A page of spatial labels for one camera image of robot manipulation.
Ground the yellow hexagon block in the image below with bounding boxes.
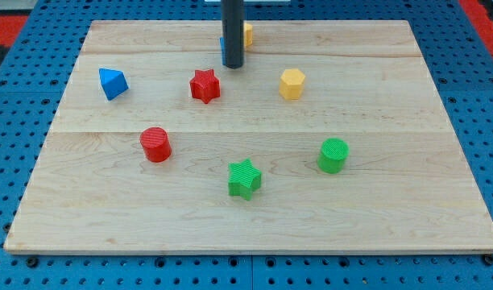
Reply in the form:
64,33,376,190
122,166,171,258
279,68,305,100

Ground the green star block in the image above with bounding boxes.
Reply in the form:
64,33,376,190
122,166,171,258
228,159,262,201

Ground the red star block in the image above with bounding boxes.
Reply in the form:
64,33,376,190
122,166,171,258
189,69,221,104

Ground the light wooden board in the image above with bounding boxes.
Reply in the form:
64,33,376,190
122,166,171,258
4,20,493,255

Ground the green cylinder block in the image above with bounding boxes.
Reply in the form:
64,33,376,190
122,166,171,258
317,138,350,174

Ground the red cylinder block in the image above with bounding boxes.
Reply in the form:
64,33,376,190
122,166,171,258
139,127,172,163

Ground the blue block behind rod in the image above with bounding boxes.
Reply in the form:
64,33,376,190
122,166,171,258
219,37,226,66

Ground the yellow block behind rod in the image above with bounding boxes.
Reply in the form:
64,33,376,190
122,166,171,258
243,23,253,48

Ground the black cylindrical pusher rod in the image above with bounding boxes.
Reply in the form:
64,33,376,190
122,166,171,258
221,0,244,69

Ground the blue triangle block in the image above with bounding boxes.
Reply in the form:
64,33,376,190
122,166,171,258
98,68,129,101

